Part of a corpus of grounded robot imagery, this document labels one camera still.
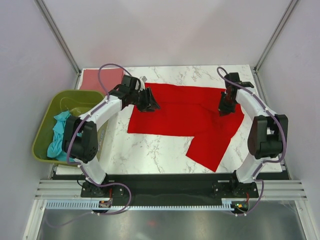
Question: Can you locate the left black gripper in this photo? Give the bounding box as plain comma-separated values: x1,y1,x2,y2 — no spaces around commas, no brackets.
129,87,161,114

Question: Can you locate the red t shirt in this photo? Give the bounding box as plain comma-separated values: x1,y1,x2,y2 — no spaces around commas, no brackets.
127,83,245,172

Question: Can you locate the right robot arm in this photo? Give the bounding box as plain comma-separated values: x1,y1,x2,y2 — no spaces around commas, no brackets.
217,67,289,197

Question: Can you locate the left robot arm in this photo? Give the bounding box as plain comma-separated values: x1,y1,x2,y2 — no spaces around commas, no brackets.
61,75,160,197

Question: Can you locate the folded pink t shirt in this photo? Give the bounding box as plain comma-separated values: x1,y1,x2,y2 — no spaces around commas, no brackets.
80,67,126,91

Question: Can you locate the olive green laundry basket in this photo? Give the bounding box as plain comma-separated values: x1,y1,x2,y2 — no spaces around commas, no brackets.
31,89,105,166

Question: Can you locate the teal t shirt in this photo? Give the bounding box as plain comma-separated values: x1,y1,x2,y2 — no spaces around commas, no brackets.
47,110,71,162

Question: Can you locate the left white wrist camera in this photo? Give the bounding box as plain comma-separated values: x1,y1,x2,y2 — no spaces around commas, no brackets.
139,76,148,83

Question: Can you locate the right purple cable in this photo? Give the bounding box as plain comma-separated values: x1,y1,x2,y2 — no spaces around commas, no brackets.
216,66,287,218

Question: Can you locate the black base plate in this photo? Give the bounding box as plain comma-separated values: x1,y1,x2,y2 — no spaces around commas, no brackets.
80,173,259,206

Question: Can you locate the white slotted cable duct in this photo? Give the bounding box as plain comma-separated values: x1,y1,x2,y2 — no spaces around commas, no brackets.
45,199,234,211

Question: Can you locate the right aluminium frame post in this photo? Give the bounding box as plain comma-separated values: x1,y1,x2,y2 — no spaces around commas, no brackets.
252,0,300,75

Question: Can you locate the aluminium frame post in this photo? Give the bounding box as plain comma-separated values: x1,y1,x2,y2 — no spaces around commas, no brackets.
34,0,81,76
252,0,300,75

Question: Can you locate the left aluminium frame post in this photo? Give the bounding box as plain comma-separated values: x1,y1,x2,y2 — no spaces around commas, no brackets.
34,0,81,76

